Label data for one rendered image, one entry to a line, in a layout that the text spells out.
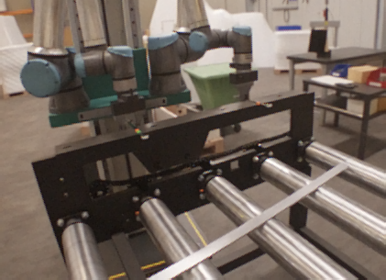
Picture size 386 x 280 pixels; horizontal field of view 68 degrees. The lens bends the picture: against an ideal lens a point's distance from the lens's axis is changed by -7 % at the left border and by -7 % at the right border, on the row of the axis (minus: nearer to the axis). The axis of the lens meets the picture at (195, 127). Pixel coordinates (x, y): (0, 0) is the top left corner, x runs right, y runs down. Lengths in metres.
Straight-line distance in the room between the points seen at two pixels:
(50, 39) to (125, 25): 0.49
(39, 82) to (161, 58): 0.54
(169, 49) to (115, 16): 0.35
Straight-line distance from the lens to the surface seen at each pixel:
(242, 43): 1.39
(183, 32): 1.53
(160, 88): 1.43
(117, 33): 1.61
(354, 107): 3.55
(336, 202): 1.20
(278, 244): 1.01
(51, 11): 1.19
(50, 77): 1.18
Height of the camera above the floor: 1.57
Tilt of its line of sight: 20 degrees down
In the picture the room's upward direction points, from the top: 5 degrees counter-clockwise
